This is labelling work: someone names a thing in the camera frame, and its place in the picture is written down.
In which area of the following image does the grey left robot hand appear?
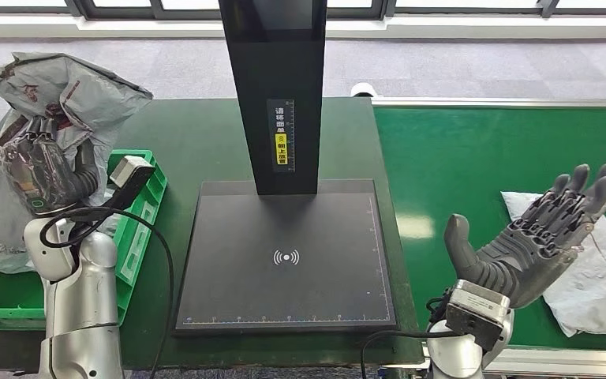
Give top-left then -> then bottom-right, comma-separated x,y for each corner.
0,117 -> 100,218

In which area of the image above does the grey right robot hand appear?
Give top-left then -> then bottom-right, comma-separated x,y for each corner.
443,161 -> 606,310

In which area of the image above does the green conveyor belt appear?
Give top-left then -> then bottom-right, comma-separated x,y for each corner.
373,106 -> 606,351

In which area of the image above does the black inbound scanner machine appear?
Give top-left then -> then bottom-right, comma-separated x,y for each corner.
172,0 -> 399,336

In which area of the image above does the green plastic crate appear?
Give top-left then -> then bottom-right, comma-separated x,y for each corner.
0,148 -> 169,331

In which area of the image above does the white window sill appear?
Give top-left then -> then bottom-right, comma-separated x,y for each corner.
0,14 -> 606,41

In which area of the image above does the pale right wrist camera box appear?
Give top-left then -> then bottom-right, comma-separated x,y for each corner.
445,280 -> 512,351

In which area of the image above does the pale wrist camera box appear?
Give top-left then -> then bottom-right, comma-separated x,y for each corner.
108,155 -> 156,210
445,280 -> 512,351

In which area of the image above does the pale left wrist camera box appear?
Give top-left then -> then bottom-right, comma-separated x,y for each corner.
108,155 -> 156,210

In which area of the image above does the aluminium conveyor frame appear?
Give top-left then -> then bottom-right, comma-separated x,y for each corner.
371,96 -> 606,379

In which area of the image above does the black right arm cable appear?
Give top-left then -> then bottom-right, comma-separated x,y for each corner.
360,298 -> 461,379

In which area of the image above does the dark window frame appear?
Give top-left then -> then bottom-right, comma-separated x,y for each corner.
0,0 -> 606,21

